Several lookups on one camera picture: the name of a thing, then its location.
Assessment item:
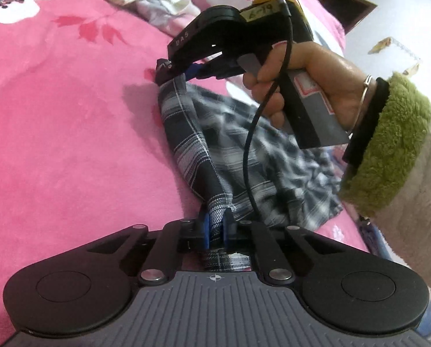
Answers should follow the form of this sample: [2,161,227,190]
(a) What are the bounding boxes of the black white plaid pants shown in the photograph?
[157,75,345,272]

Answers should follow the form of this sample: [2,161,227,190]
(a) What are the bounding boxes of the pink floral blanket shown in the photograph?
[0,0,372,347]

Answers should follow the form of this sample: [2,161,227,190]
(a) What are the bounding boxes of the silver bracelet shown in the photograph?
[347,74,376,135]

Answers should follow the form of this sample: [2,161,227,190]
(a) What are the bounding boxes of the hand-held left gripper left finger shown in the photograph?
[87,213,216,286]

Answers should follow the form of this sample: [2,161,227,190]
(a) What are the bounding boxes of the person's right hand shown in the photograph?
[242,41,371,134]

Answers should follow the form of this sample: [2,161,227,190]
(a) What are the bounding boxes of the person's right forearm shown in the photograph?
[338,72,431,335]

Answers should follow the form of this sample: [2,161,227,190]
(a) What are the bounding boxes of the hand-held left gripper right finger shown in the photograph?
[221,209,347,285]

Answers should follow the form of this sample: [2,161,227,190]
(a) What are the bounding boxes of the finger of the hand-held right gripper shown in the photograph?
[156,57,186,82]
[184,53,246,82]

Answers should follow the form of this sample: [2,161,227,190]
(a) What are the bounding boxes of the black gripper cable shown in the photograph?
[244,3,296,222]

